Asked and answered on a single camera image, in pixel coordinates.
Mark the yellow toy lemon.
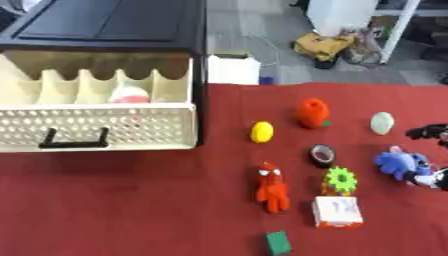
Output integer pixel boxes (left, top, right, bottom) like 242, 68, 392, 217
248, 120, 277, 144

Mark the pale compartment drawer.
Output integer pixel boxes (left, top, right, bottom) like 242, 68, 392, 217
0, 52, 200, 154

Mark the black cabinet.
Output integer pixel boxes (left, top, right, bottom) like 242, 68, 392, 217
0, 0, 210, 148

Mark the yellow bag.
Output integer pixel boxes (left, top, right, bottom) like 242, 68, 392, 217
290, 31, 357, 63

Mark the black drawer handle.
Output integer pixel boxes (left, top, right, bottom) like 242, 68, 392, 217
36, 127, 112, 150

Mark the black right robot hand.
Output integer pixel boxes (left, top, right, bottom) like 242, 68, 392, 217
404, 122, 448, 190

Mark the green block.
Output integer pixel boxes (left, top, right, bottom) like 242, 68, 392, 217
264, 230, 294, 256

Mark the orange toy fruit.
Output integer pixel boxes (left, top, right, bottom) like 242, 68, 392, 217
294, 97, 333, 130

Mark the pale green egg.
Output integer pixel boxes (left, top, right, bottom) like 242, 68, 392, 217
369, 111, 398, 136

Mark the red masked figure toy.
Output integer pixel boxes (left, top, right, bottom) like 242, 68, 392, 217
253, 161, 293, 214

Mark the white and orange box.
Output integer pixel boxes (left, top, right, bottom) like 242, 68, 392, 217
311, 195, 366, 230

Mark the pink and white round toy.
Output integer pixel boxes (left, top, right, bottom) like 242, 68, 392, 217
106, 84, 153, 104

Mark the blue soft toy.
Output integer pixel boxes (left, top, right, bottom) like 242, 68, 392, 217
372, 145, 434, 181

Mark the white shelf frame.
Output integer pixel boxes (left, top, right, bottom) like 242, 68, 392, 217
306, 0, 448, 65

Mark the green gear toy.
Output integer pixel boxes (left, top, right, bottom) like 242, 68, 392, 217
320, 166, 361, 197

